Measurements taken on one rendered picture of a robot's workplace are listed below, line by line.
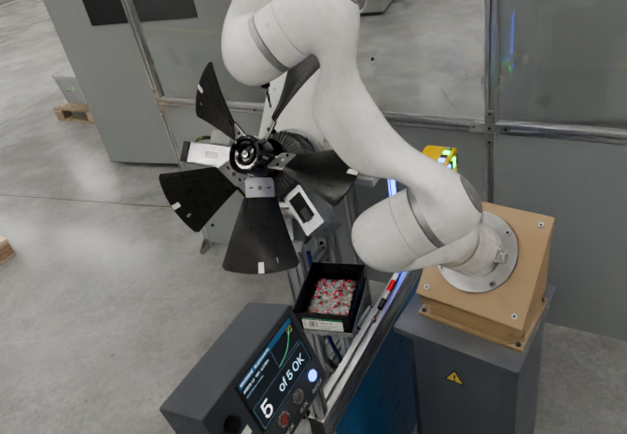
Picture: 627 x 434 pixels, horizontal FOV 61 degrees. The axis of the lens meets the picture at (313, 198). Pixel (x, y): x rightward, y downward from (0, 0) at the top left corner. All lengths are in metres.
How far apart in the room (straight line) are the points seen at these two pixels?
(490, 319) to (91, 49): 3.64
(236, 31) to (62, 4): 3.55
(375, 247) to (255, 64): 0.36
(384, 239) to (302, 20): 0.38
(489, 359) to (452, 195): 0.52
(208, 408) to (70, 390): 2.08
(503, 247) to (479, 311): 0.15
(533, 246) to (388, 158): 0.51
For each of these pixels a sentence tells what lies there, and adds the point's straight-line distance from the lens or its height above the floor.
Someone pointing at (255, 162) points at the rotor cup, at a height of 1.21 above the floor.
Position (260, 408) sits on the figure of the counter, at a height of 1.17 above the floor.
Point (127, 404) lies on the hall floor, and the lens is 2.73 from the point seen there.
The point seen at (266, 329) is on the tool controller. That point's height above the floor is 1.25.
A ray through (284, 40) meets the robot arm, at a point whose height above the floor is 1.71.
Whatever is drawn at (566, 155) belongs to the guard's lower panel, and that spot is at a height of 0.90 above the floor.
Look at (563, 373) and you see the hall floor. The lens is 2.52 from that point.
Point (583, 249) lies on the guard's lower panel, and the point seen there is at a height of 0.49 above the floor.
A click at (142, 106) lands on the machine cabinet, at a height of 0.55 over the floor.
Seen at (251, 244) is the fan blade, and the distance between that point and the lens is 1.60.
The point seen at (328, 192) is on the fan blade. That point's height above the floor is 1.16.
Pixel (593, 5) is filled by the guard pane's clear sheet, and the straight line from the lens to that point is 1.92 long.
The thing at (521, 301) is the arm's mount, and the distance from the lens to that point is 1.27.
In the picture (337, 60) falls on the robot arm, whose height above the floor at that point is 1.67.
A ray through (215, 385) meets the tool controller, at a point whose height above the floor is 1.25.
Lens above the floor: 1.93
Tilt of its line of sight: 32 degrees down
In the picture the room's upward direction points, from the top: 11 degrees counter-clockwise
